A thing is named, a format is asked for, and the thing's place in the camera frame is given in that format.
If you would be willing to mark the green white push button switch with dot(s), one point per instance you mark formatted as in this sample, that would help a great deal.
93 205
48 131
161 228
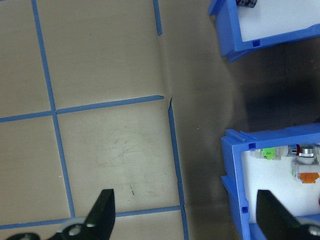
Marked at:
268 152

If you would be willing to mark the blue bin with black parts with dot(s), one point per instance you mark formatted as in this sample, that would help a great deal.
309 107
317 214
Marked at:
230 30

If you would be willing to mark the orange push button switch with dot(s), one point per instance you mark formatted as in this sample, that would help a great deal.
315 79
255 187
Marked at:
308 177

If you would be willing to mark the black cylindrical component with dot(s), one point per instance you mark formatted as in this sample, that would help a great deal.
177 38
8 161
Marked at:
246 2

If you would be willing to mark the silver red push button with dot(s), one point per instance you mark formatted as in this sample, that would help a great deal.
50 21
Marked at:
292 150

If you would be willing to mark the silver metal push button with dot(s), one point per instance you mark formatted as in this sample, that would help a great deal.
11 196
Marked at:
306 152

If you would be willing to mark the blue bin with push buttons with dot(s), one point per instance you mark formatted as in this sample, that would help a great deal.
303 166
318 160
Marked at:
237 175

